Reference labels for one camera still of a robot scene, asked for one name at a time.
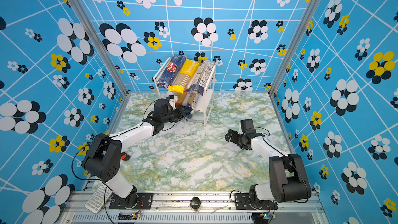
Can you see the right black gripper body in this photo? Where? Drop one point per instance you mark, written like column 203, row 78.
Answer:
column 237, row 138

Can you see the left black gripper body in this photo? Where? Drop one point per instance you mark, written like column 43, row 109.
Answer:
column 175, row 115

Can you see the red spaghetti bag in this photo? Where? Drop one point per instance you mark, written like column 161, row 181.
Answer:
column 180, row 98

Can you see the blue Ankara spaghetti bag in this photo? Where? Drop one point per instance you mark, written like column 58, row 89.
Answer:
column 192, row 105

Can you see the blue Barilla spaghetti box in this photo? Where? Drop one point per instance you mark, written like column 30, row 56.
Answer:
column 171, row 71

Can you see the clear white-label spaghetti bag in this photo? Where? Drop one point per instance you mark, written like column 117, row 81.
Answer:
column 201, row 77

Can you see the yellow Pastatime spaghetti bag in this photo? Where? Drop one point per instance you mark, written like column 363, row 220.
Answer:
column 186, row 73

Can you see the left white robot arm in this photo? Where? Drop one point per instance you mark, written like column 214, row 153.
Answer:
column 103, row 158

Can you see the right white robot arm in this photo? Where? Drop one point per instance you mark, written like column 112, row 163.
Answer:
column 288, row 180

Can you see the white two-tier shelf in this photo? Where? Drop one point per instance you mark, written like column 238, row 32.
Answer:
column 207, row 100

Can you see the red black marker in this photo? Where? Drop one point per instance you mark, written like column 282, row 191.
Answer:
column 125, row 156

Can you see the small black round knob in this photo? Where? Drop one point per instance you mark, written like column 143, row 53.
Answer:
column 195, row 204

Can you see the white calculator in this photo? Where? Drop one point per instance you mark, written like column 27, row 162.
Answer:
column 98, row 200

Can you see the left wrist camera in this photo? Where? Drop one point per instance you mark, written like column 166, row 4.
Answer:
column 172, row 101

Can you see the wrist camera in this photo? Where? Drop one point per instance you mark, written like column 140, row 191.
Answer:
column 172, row 101
column 247, row 126

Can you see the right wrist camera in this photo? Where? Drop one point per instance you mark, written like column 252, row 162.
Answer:
column 247, row 126

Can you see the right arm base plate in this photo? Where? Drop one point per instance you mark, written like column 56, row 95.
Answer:
column 243, row 202

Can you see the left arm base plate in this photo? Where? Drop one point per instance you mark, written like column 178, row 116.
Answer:
column 139, row 201

